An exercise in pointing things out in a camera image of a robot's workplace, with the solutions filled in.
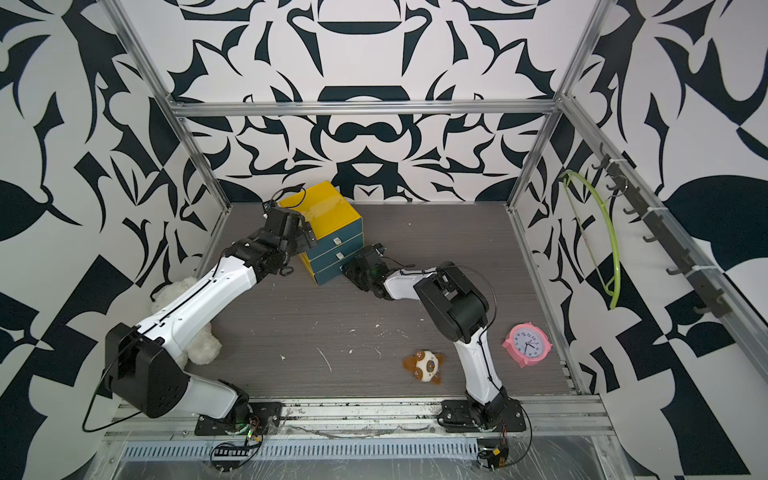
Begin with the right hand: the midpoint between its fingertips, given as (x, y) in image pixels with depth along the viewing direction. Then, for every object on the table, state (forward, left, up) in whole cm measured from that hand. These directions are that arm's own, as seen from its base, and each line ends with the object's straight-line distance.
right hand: (342, 264), depth 98 cm
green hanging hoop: (-19, -65, +19) cm, 71 cm away
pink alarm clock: (-25, -54, -4) cm, 59 cm away
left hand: (-1, +10, +18) cm, 21 cm away
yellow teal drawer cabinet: (0, -1, +18) cm, 18 cm away
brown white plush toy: (-31, -24, -2) cm, 39 cm away
